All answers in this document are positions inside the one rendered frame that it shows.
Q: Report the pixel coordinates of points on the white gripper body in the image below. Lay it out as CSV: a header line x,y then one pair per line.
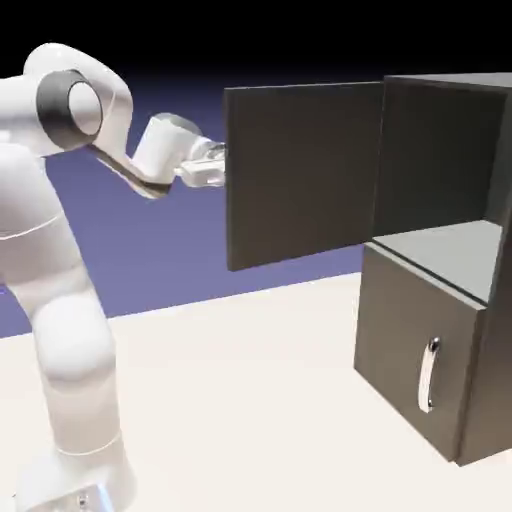
x,y
200,172

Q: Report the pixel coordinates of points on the dark grey cabinet door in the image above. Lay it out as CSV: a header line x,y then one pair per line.
x,y
304,176
416,344

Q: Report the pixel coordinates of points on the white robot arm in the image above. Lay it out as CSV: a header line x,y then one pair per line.
x,y
52,248

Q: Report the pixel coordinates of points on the dark grey cabinet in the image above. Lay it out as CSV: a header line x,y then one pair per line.
x,y
440,168

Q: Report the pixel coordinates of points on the dark grey closed cabinet door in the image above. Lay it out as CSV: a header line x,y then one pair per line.
x,y
416,344

